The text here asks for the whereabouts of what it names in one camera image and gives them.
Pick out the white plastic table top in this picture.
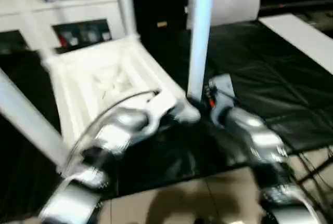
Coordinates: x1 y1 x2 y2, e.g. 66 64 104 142
41 35 202 148

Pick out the white flat panel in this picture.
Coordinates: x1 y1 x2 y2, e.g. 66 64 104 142
258 13 333 76

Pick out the grey cushion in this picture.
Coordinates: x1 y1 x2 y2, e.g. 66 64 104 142
184 0 261 30

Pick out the black furniture with yellow label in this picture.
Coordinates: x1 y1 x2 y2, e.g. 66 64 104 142
127 0 194 42

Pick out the white plastic table leg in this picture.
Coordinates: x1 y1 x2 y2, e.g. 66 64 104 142
6 0 56 61
185 0 217 106
0 70 69 168
114 0 141 43

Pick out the black work mat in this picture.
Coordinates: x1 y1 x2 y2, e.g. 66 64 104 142
0 17 333 220

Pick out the white glass-door cabinet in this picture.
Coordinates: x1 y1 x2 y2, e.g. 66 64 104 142
0 0 132 54

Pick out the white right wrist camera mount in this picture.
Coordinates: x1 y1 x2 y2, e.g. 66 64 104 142
207 73 237 124

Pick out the black stand leg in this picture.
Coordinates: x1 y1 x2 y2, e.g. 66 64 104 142
299 149 333 183

